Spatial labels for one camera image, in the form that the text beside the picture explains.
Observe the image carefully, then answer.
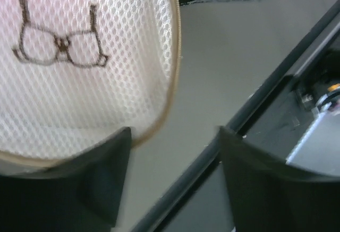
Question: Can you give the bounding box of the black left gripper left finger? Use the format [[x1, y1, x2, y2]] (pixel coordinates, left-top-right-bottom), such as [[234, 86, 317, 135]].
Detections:
[[1, 127, 132, 231]]

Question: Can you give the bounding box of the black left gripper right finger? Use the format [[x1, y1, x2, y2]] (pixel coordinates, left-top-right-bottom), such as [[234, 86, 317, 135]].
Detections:
[[218, 127, 339, 231]]

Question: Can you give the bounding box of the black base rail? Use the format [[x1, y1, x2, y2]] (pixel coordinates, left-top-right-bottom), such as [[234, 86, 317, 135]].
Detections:
[[134, 2, 339, 231]]

